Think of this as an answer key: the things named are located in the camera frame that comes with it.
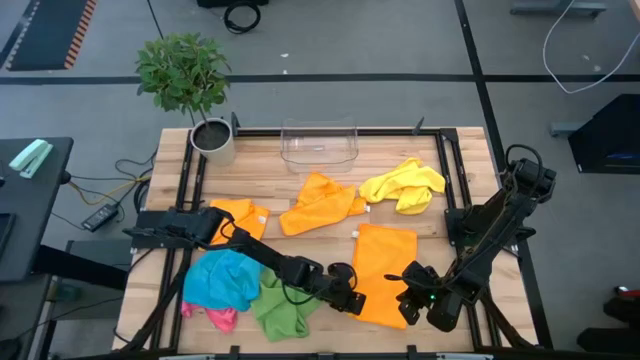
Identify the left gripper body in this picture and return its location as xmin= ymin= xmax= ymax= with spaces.
xmin=319 ymin=271 xmax=361 ymax=310

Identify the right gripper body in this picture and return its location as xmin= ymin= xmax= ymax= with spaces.
xmin=401 ymin=259 xmax=442 ymax=309

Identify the orange microfiber towel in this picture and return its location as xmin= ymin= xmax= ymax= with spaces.
xmin=199 ymin=198 xmax=272 ymax=251
xmin=278 ymin=172 xmax=369 ymax=237
xmin=349 ymin=222 xmax=419 ymax=331

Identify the yellow microfiber towel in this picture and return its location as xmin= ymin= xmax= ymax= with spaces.
xmin=358 ymin=157 xmax=447 ymax=216

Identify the green microfiber towel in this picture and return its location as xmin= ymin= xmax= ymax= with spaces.
xmin=249 ymin=267 xmax=324 ymax=344

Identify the blue microfiber towel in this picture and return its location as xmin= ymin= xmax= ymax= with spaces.
xmin=182 ymin=248 xmax=265 ymax=313

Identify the pink microfiber towel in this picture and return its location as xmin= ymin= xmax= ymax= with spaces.
xmin=180 ymin=300 xmax=240 ymax=335

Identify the clear plastic bin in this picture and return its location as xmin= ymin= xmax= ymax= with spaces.
xmin=279 ymin=117 xmax=360 ymax=175

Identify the white plant pot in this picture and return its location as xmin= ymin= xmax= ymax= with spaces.
xmin=189 ymin=117 xmax=237 ymax=168

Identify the grey metal table foot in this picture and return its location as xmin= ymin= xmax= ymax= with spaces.
xmin=549 ymin=121 xmax=581 ymax=140
xmin=509 ymin=0 xmax=609 ymax=17

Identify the black cabinet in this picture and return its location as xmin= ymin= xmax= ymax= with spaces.
xmin=567 ymin=92 xmax=640 ymax=176

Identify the black power adapter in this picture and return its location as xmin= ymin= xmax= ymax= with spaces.
xmin=80 ymin=202 xmax=121 ymax=233

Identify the black desk foot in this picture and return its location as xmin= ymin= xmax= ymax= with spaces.
xmin=32 ymin=238 xmax=134 ymax=292

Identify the green leafy plant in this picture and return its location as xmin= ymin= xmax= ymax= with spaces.
xmin=134 ymin=32 xmax=233 ymax=126

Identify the black box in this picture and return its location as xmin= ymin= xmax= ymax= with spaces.
xmin=195 ymin=0 xmax=270 ymax=9

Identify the black side desk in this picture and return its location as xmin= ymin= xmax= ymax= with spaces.
xmin=0 ymin=136 xmax=75 ymax=284

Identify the mint green stapler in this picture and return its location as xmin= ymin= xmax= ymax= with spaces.
xmin=8 ymin=138 xmax=55 ymax=180

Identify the black tablet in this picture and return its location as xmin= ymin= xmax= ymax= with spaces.
xmin=0 ymin=212 xmax=17 ymax=262

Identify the black orange-striped floor mat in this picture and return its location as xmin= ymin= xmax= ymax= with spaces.
xmin=3 ymin=0 xmax=99 ymax=72

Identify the yellow cable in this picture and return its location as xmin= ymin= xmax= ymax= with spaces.
xmin=66 ymin=173 xmax=152 ymax=207

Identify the white floor cable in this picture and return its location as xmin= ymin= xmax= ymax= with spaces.
xmin=541 ymin=0 xmax=640 ymax=96

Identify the coiled black cable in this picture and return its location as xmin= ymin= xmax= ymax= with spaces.
xmin=222 ymin=0 xmax=263 ymax=36

